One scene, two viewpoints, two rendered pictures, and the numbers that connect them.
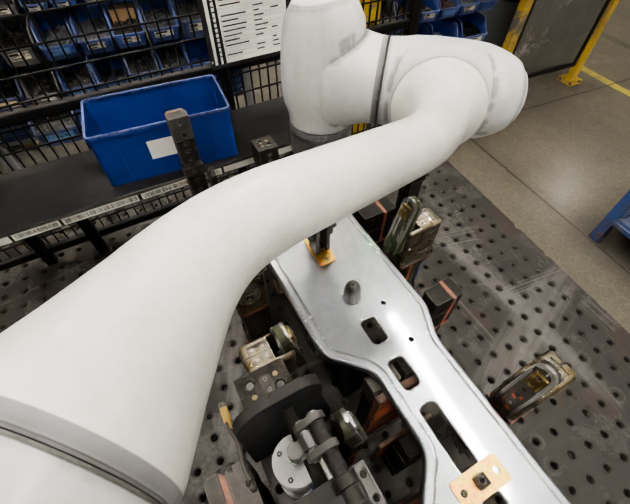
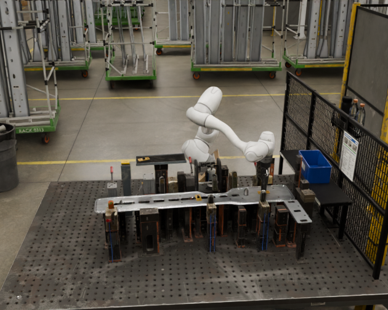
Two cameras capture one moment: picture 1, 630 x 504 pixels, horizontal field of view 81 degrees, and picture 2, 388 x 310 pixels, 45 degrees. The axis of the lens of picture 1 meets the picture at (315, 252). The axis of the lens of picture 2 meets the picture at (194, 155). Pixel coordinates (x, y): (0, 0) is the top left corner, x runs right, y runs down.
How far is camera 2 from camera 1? 3.21 m
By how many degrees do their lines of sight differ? 83
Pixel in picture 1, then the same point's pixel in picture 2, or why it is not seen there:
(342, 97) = not seen: hidden behind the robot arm
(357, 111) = not seen: hidden behind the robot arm
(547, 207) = not seen: outside the picture
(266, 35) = (349, 171)
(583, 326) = (231, 290)
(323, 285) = (251, 191)
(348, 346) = (233, 191)
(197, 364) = (210, 123)
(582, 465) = (189, 264)
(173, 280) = (215, 121)
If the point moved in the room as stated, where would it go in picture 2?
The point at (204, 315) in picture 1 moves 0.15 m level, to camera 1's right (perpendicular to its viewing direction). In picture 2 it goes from (214, 123) to (207, 130)
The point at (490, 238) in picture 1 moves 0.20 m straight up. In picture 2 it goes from (287, 285) to (290, 258)
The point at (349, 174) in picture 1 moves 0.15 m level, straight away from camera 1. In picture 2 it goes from (227, 131) to (248, 135)
